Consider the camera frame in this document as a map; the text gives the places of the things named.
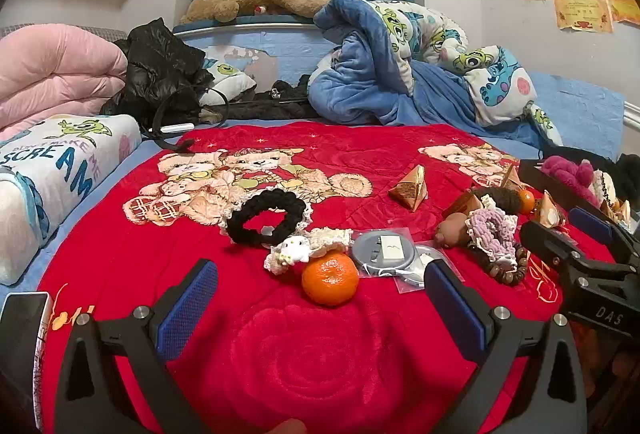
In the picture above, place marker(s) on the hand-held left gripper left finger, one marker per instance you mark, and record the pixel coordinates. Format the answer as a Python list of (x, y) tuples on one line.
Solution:
[(187, 309)]

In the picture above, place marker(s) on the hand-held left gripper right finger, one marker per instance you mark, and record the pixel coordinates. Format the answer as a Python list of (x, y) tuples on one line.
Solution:
[(455, 309)]

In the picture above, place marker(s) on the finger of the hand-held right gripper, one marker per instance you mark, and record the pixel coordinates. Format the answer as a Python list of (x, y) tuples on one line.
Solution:
[(592, 221), (550, 241)]

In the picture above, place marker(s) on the black box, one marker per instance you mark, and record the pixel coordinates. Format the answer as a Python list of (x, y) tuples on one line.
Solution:
[(530, 172)]

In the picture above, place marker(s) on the cream lace scrunchie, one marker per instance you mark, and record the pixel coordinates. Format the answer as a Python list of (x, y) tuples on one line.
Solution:
[(325, 239)]

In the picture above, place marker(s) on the person's left hand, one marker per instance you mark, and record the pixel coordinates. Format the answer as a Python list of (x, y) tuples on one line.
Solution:
[(287, 428)]

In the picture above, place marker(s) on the white plush hair claw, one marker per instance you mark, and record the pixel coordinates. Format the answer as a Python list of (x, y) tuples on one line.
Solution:
[(601, 186)]

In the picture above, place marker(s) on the small orange mandarin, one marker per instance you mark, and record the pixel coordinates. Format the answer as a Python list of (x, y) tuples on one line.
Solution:
[(526, 201)]

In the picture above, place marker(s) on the pink plush toy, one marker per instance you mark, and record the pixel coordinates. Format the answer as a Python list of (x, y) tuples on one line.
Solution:
[(562, 174)]

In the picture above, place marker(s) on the black garment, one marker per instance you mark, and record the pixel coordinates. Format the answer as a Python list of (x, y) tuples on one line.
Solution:
[(627, 174)]

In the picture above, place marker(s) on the lilac lace scrunchie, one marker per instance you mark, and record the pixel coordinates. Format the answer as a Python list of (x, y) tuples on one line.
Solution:
[(492, 226)]

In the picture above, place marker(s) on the dark brown fuzzy scrunchie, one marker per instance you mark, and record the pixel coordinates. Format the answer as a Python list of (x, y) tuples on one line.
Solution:
[(502, 195)]

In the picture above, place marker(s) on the brown toy figure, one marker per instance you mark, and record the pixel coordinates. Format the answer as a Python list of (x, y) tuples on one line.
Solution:
[(452, 229)]

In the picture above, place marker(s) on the round grey disc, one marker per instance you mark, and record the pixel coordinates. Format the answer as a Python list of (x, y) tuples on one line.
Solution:
[(375, 251)]

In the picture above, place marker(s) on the red bear print blanket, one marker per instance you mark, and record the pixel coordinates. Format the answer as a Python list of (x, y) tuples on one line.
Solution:
[(300, 364)]

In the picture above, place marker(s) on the large orange mandarin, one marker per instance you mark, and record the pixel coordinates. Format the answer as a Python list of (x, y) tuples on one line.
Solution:
[(330, 278)]

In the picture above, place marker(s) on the black scrunchie with white lace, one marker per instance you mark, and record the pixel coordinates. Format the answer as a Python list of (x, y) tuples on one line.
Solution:
[(280, 201)]

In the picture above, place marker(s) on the smartphone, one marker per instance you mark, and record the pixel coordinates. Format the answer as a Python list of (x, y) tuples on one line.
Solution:
[(20, 329)]

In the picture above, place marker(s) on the white tube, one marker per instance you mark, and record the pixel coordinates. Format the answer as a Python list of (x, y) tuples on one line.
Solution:
[(175, 129)]

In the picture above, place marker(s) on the large yellow certificate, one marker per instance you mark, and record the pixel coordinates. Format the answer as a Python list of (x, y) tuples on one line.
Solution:
[(582, 9)]

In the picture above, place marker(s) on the orange certificate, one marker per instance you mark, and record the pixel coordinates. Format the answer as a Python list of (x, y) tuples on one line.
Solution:
[(624, 5)]

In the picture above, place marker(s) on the black cloth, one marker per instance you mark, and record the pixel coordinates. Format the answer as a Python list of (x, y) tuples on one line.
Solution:
[(280, 107)]

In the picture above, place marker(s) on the small monster print pillow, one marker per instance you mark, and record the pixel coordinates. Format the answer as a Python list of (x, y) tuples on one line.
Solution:
[(227, 79)]

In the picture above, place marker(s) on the blue monster print blanket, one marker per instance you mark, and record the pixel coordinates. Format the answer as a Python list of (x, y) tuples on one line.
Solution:
[(370, 79)]

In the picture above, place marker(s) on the black puffer jacket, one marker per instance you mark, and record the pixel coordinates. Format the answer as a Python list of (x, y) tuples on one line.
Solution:
[(160, 59)]

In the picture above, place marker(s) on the pink quilt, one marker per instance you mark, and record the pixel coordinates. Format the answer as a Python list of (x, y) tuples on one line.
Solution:
[(55, 69)]

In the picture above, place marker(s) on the blue headboard panel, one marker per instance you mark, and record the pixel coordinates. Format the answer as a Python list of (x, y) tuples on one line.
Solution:
[(295, 54)]

